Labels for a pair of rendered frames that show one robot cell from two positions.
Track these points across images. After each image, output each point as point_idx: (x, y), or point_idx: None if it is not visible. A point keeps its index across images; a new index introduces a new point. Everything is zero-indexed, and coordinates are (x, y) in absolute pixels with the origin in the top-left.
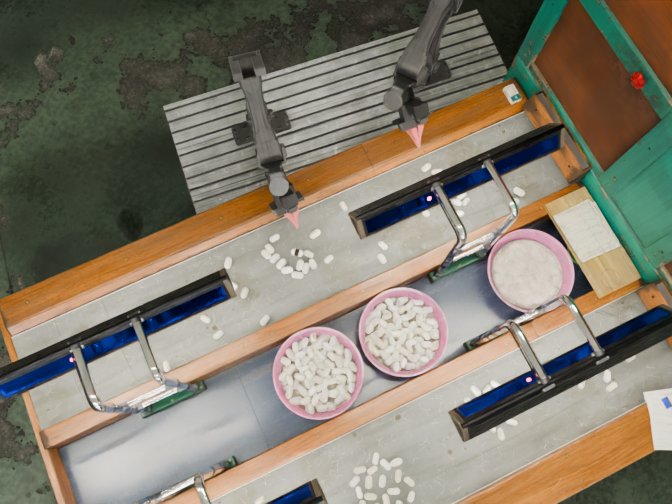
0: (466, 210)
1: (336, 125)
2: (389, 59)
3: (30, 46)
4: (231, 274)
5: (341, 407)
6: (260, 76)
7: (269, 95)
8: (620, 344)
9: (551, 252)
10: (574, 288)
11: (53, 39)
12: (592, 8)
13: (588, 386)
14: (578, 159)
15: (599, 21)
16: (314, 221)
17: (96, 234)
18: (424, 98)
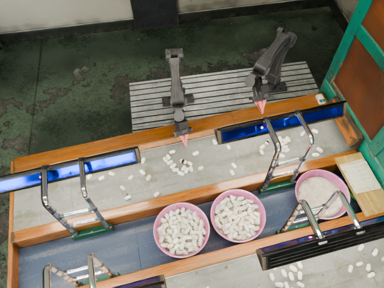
0: (286, 155)
1: (219, 104)
2: None
3: (74, 64)
4: (143, 167)
5: (191, 254)
6: (180, 58)
7: (186, 86)
8: (373, 224)
9: (336, 187)
10: None
11: (86, 63)
12: (365, 42)
13: (355, 272)
14: (356, 133)
15: (368, 48)
16: (196, 147)
17: None
18: (270, 98)
